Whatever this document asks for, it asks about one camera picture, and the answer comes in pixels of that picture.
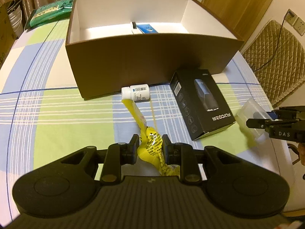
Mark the clear plastic cup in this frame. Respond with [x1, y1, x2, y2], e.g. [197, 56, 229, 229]
[235, 98, 271, 140]

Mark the yellow snack packet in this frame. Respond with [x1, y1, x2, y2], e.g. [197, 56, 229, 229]
[122, 99, 180, 177]

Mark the black shaver box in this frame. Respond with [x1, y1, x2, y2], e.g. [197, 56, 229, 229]
[170, 69, 235, 141]

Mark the white pill bottle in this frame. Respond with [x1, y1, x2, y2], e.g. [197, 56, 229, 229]
[121, 84, 150, 102]

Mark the blue toothpaste tube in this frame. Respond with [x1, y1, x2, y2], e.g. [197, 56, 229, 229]
[132, 24, 158, 35]

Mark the checkered tablecloth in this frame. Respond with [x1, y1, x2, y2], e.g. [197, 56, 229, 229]
[0, 19, 282, 222]

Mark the brown cardboard storage box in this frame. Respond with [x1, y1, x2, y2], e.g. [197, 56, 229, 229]
[66, 0, 243, 100]

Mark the green tea packet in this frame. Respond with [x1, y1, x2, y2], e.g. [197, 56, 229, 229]
[24, 0, 75, 30]

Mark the brown cardboard carton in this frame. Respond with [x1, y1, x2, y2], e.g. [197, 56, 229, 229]
[1, 0, 25, 66]

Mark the white wall socket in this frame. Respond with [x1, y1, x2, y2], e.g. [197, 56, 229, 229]
[285, 9, 305, 36]

